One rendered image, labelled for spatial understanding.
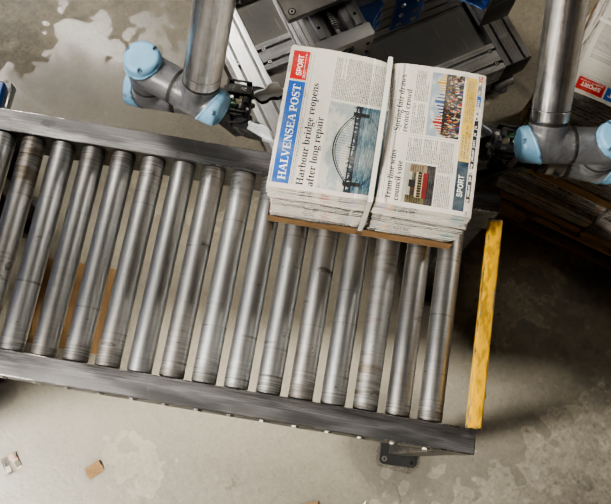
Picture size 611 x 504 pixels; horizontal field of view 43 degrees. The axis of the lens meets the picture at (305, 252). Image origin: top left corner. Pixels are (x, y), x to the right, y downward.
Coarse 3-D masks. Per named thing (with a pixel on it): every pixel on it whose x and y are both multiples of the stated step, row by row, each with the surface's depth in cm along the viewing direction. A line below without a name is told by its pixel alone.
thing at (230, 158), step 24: (0, 120) 166; (24, 120) 167; (48, 120) 167; (72, 120) 167; (48, 144) 170; (72, 144) 167; (96, 144) 166; (120, 144) 166; (144, 144) 166; (168, 144) 166; (192, 144) 166; (216, 144) 167; (168, 168) 172; (240, 168) 165; (264, 168) 166; (480, 192) 166; (480, 216) 169
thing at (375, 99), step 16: (384, 64) 147; (400, 64) 147; (384, 80) 146; (400, 80) 146; (400, 96) 145; (368, 112) 145; (368, 128) 144; (384, 128) 144; (368, 144) 143; (384, 144) 143; (368, 160) 142; (384, 160) 142; (368, 176) 141; (384, 176) 141; (368, 192) 141; (384, 192) 140; (352, 208) 145; (384, 208) 143; (352, 224) 157; (368, 224) 156
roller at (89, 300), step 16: (112, 160) 166; (128, 160) 166; (112, 176) 164; (128, 176) 166; (112, 192) 163; (112, 208) 162; (96, 224) 162; (112, 224) 162; (96, 240) 161; (112, 240) 162; (96, 256) 160; (112, 256) 162; (96, 272) 159; (80, 288) 159; (96, 288) 158; (80, 304) 157; (96, 304) 158; (80, 320) 156; (96, 320) 158; (80, 336) 155; (64, 352) 155; (80, 352) 155
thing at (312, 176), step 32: (288, 64) 147; (320, 64) 146; (352, 64) 146; (288, 96) 144; (320, 96) 144; (352, 96) 145; (288, 128) 143; (320, 128) 143; (352, 128) 143; (288, 160) 141; (320, 160) 142; (352, 160) 142; (288, 192) 142; (320, 192) 140; (352, 192) 140
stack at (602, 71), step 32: (608, 0) 177; (608, 32) 174; (608, 64) 171; (576, 96) 171; (608, 96) 169; (512, 192) 230; (544, 192) 221; (608, 192) 203; (544, 224) 238; (576, 224) 229; (608, 224) 220
